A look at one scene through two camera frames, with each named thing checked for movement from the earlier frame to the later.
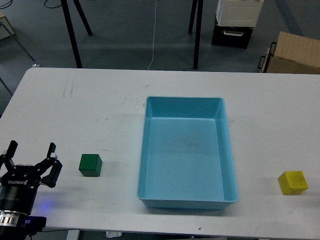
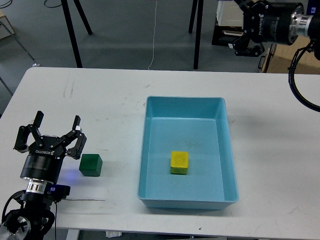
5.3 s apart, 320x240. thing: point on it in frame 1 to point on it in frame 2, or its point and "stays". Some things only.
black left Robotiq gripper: (18, 186) to (44, 163)
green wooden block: (90, 165) stays
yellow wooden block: (292, 182) to (179, 162)
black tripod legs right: (198, 23) stays
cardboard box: (291, 54) stays
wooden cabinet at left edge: (6, 30) stays
